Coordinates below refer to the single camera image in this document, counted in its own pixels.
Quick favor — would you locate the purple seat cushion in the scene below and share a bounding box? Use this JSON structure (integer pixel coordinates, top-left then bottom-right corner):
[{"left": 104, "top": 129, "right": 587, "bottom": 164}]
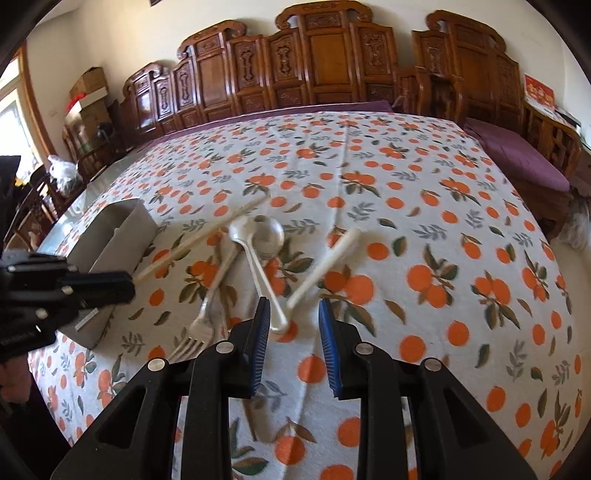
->
[{"left": 464, "top": 118, "right": 570, "bottom": 192}]

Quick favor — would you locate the steel fork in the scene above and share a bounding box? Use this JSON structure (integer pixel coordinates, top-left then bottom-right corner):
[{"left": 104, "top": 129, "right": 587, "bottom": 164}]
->
[{"left": 168, "top": 246, "right": 238, "bottom": 363}]

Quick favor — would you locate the carved wooden armchair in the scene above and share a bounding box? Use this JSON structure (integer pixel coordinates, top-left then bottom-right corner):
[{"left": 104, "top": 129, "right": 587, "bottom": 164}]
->
[{"left": 410, "top": 9, "right": 583, "bottom": 186}]

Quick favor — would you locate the red gift box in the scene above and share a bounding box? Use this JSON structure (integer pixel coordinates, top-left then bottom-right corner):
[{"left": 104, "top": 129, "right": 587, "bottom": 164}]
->
[{"left": 524, "top": 74, "right": 556, "bottom": 115}]

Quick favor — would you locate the cardboard boxes stack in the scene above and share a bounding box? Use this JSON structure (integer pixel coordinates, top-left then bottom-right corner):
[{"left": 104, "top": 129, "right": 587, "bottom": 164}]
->
[{"left": 64, "top": 67, "right": 114, "bottom": 155}]

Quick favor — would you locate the metal rectangular utensil tray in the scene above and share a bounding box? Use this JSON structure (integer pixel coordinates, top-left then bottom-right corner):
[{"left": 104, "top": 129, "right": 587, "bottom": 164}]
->
[{"left": 60, "top": 199, "right": 157, "bottom": 349}]

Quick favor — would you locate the white ceramic spoon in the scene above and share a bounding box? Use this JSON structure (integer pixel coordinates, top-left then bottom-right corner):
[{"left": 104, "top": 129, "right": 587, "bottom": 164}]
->
[{"left": 229, "top": 216, "right": 290, "bottom": 335}]

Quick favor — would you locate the person's left hand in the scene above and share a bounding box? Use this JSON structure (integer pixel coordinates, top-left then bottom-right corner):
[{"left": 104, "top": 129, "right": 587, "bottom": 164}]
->
[{"left": 0, "top": 356, "right": 32, "bottom": 404}]

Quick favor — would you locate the orange print tablecloth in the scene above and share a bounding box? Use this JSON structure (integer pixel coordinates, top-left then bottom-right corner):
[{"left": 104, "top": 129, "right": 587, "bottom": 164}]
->
[{"left": 27, "top": 110, "right": 585, "bottom": 480}]

